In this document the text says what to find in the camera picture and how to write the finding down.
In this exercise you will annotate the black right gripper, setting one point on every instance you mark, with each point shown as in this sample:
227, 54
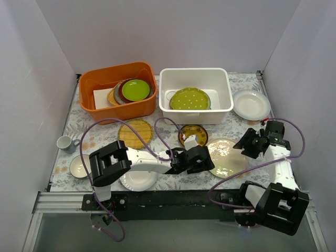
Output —
250, 143

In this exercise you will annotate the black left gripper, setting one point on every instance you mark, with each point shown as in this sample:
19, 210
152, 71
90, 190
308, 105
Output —
199, 159

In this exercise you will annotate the yellow brown patterned plate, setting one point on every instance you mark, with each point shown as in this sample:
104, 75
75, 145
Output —
196, 130

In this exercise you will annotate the cream plate with twig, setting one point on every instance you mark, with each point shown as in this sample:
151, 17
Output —
227, 160

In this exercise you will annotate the green polka dot plate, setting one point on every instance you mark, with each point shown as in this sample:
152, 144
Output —
188, 99

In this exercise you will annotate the white watermelon pattern plate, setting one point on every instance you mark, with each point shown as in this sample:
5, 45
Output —
208, 101

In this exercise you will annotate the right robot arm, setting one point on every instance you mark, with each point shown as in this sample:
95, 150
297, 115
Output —
281, 205

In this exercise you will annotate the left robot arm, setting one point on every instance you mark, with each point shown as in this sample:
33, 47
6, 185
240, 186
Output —
112, 161

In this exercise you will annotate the white plastic bin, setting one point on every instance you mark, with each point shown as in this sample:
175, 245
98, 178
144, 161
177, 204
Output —
213, 81

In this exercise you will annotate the green round plate in bin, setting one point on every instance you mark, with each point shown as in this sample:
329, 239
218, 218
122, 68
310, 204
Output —
135, 90

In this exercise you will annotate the grey plate in bin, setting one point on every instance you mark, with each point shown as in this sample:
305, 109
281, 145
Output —
116, 95

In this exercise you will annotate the woven mat in bin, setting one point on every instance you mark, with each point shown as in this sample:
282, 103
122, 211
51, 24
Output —
110, 98

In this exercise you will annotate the white paper in bin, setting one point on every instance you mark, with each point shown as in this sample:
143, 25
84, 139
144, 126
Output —
101, 98

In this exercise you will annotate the orange plastic bin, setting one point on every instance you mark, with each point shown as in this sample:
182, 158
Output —
109, 77

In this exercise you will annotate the floral patterned table mat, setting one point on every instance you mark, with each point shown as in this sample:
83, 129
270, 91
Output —
232, 127

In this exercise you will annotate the white deep bowl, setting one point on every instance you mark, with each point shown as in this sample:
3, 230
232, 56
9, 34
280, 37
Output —
251, 105

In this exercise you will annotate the white scalloped paper plate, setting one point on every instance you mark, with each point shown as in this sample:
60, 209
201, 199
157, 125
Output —
138, 181

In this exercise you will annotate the round woven bamboo mat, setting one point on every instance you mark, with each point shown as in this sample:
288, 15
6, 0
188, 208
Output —
142, 127

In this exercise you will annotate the small white bowl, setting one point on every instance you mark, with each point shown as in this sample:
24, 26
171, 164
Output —
77, 169

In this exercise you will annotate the teal white dotted mug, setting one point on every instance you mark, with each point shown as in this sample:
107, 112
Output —
67, 144

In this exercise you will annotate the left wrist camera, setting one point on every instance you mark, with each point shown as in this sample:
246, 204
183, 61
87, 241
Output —
190, 142

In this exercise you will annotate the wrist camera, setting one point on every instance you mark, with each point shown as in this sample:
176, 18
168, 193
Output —
190, 142
262, 127

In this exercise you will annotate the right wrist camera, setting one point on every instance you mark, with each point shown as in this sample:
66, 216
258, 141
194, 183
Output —
262, 127

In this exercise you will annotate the aluminium frame rail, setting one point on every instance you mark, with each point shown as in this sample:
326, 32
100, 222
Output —
71, 221

